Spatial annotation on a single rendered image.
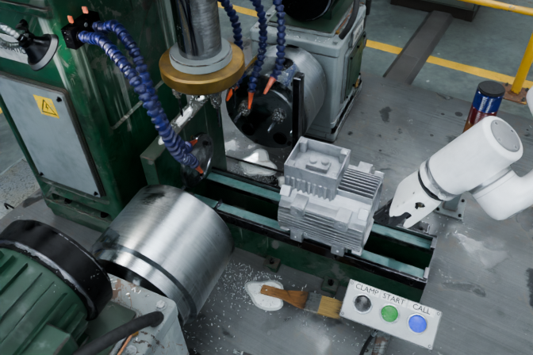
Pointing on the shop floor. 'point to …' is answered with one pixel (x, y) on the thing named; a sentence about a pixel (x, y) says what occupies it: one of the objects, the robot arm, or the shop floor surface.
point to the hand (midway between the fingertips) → (384, 215)
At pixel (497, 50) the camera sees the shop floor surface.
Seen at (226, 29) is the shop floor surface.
